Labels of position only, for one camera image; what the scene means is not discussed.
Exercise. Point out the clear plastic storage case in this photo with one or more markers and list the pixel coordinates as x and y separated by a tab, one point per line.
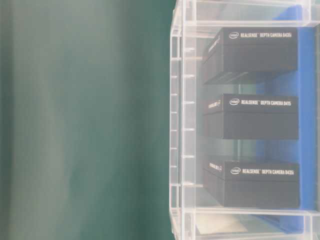
194	213

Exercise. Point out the blue foam liner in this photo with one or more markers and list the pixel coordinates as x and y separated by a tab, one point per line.
302	84

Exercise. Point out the green table cloth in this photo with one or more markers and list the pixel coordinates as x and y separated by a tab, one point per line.
84	119

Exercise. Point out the black realsense box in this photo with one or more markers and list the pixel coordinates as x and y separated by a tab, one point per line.
249	55
262	185
251	117

